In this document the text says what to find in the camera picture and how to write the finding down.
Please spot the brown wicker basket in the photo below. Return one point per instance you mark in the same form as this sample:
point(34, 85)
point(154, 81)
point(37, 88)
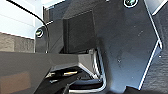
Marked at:
point(15, 42)

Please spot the white inner shelf unit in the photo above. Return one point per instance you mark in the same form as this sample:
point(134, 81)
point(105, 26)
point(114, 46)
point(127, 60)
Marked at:
point(161, 5)

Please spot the round silver base knob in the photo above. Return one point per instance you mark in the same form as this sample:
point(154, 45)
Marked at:
point(130, 2)
point(40, 32)

